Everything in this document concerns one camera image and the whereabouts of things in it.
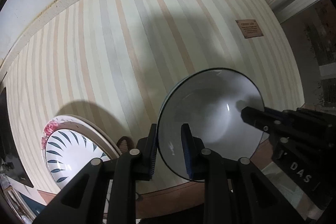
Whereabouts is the striped cat-printed cloth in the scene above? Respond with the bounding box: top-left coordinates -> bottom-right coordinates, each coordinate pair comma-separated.
5,0 -> 306,216

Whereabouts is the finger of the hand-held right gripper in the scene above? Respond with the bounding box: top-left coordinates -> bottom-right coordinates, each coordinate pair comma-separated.
282,108 -> 336,133
241,106 -> 333,148

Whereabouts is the brown cloth label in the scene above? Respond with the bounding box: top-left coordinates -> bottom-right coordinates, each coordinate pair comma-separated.
235,19 -> 264,38

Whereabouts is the white plate with pink flowers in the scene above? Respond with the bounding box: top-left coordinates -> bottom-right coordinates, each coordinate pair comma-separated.
41,114 -> 123,190

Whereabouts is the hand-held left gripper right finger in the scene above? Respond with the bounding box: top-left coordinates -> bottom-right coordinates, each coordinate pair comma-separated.
181,123 -> 302,224

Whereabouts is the bowl with blue leaf pattern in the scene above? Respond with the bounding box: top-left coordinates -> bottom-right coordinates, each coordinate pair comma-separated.
45,130 -> 111,191

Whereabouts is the white bowl with dark rim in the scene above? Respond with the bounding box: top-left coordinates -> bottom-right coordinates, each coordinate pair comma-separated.
157,68 -> 265,182

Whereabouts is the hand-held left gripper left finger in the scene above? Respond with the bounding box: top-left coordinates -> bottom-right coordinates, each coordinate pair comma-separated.
33,124 -> 158,224

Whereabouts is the glass sliding door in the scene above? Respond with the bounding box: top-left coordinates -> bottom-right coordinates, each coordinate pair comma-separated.
257,0 -> 336,110

